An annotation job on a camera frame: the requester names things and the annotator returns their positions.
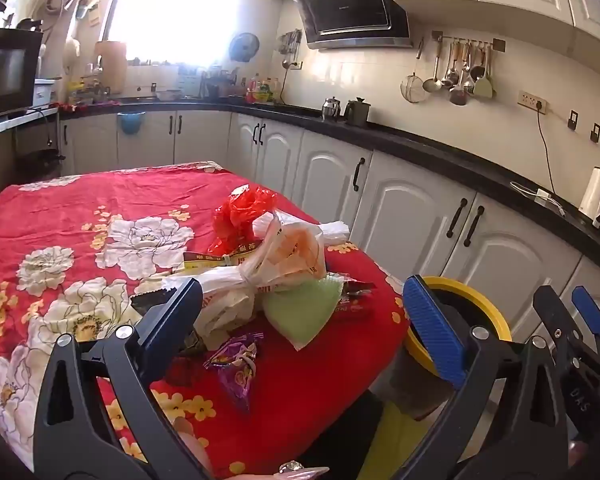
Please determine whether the yellow red printed wrapper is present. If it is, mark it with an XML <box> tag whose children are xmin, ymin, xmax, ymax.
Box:
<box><xmin>182</xmin><ymin>250</ymin><xmax>251</xmax><ymax>275</ymax></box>

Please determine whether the wall rack with knives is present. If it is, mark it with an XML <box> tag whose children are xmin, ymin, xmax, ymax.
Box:
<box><xmin>277</xmin><ymin>29</ymin><xmax>303</xmax><ymax>68</ymax></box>

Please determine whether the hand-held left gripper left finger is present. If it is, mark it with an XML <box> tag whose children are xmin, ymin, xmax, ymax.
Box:
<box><xmin>32</xmin><ymin>277</ymin><xmax>216</xmax><ymax>480</ymax></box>

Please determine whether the beige wall socket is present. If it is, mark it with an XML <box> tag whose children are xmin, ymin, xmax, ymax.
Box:
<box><xmin>517</xmin><ymin>90</ymin><xmax>549</xmax><ymax>115</ymax></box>

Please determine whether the white base cabinet row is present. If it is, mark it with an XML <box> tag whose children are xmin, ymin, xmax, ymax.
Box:
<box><xmin>57</xmin><ymin>107</ymin><xmax>600</xmax><ymax>361</ymax></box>

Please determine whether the wall utensil rail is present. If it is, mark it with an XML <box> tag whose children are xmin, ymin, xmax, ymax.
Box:
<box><xmin>431</xmin><ymin>30</ymin><xmax>507</xmax><ymax>53</ymax></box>

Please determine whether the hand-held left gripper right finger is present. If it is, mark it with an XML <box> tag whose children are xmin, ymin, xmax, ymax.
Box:
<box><xmin>395</xmin><ymin>274</ymin><xmax>581</xmax><ymax>480</ymax></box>

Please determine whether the steel teapot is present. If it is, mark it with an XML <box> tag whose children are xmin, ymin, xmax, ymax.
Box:
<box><xmin>321</xmin><ymin>96</ymin><xmax>343</xmax><ymax>123</ymax></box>

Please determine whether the white electric kettle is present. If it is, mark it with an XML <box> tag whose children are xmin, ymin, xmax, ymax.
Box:
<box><xmin>578</xmin><ymin>166</ymin><xmax>600</xmax><ymax>228</ymax></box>

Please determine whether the red plastic bag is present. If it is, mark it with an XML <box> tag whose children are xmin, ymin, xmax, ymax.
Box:
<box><xmin>207</xmin><ymin>184</ymin><xmax>281</xmax><ymax>256</ymax></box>

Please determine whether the white adapter cable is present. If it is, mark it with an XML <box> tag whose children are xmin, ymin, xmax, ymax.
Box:
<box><xmin>510</xmin><ymin>181</ymin><xmax>567</xmax><ymax>218</ymax></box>

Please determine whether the black microwave oven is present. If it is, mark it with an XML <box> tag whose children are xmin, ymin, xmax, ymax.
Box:
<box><xmin>0</xmin><ymin>27</ymin><xmax>45</xmax><ymax>121</ymax></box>

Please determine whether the black power cable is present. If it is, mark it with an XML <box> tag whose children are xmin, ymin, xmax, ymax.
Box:
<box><xmin>536</xmin><ymin>110</ymin><xmax>557</xmax><ymax>196</ymax></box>

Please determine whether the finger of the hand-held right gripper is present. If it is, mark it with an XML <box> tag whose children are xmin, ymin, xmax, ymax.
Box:
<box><xmin>571</xmin><ymin>286</ymin><xmax>600</xmax><ymax>367</ymax></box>
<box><xmin>532</xmin><ymin>285</ymin><xmax>588</xmax><ymax>376</ymax></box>

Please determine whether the purple snack wrapper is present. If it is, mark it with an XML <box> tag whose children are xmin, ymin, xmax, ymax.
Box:
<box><xmin>203</xmin><ymin>332</ymin><xmax>261</xmax><ymax>413</ymax></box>

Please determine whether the bright kitchen window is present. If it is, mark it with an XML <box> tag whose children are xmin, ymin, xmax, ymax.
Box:
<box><xmin>100</xmin><ymin>0</ymin><xmax>281</xmax><ymax>68</ymax></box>

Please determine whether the green foam net sleeve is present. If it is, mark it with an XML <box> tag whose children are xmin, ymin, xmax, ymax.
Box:
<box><xmin>262</xmin><ymin>277</ymin><xmax>346</xmax><ymax>352</ymax></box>

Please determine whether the blue wall fan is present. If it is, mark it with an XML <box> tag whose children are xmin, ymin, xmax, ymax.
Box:
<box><xmin>229</xmin><ymin>32</ymin><xmax>260</xmax><ymax>65</ymax></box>

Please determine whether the steel mesh strainer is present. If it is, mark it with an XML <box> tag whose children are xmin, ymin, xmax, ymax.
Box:
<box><xmin>400</xmin><ymin>37</ymin><xmax>428</xmax><ymax>104</ymax></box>

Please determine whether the steel ladle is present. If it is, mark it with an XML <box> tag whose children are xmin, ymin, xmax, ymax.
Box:
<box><xmin>422</xmin><ymin>42</ymin><xmax>443</xmax><ymax>93</ymax></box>

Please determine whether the green spatula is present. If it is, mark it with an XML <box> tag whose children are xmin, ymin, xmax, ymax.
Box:
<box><xmin>472</xmin><ymin>45</ymin><xmax>496</xmax><ymax>99</ymax></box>

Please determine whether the dark ladle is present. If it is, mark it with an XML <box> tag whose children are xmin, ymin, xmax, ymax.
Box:
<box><xmin>450</xmin><ymin>45</ymin><xmax>472</xmax><ymax>107</ymax></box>

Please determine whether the group of condiment bottles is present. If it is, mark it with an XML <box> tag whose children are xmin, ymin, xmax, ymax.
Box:
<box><xmin>244</xmin><ymin>74</ymin><xmax>282</xmax><ymax>106</ymax></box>

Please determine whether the blue hanging plastic basin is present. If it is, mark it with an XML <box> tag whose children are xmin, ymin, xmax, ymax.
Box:
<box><xmin>117</xmin><ymin>112</ymin><xmax>145</xmax><ymax>137</ymax></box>

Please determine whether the black range hood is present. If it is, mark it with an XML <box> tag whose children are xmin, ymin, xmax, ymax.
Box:
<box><xmin>286</xmin><ymin>0</ymin><xmax>413</xmax><ymax>51</ymax></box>

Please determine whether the dark metal kettle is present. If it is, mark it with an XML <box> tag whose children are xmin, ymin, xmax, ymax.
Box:
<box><xmin>343</xmin><ymin>96</ymin><xmax>372</xmax><ymax>127</ymax></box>

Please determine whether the black snack wrapper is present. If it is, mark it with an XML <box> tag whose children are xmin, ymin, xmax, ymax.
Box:
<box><xmin>130</xmin><ymin>285</ymin><xmax>173</xmax><ymax>318</ymax></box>

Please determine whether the plain white plastic bag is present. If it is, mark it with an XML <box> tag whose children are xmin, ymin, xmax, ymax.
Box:
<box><xmin>190</xmin><ymin>265</ymin><xmax>268</xmax><ymax>351</ymax></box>

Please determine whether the person's left hand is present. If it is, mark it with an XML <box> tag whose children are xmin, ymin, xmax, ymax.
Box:
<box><xmin>177</xmin><ymin>420</ymin><xmax>331</xmax><ymax>480</ymax></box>

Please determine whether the white orange printed plastic bag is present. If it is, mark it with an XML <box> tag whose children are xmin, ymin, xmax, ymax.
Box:
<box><xmin>240</xmin><ymin>212</ymin><xmax>328</xmax><ymax>293</ymax></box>

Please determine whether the red floral tablecloth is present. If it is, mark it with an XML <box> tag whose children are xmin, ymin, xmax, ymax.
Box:
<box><xmin>0</xmin><ymin>160</ymin><xmax>411</xmax><ymax>480</ymax></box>

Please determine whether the wooden cutting board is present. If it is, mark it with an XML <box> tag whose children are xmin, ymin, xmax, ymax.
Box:
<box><xmin>94</xmin><ymin>40</ymin><xmax>129</xmax><ymax>96</ymax></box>

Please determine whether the yellow rimmed trash bin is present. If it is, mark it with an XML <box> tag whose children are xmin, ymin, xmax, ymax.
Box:
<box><xmin>380</xmin><ymin>275</ymin><xmax>512</xmax><ymax>421</ymax></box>

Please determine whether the steel skimmer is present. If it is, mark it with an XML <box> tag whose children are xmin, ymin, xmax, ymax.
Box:
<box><xmin>442</xmin><ymin>42</ymin><xmax>461</xmax><ymax>88</ymax></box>

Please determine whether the white plastic box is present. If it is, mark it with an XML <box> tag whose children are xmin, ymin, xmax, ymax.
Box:
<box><xmin>32</xmin><ymin>78</ymin><xmax>57</xmax><ymax>108</ymax></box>

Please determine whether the black kitchen countertop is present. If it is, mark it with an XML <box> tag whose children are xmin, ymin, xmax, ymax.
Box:
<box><xmin>55</xmin><ymin>99</ymin><xmax>600</xmax><ymax>261</ymax></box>

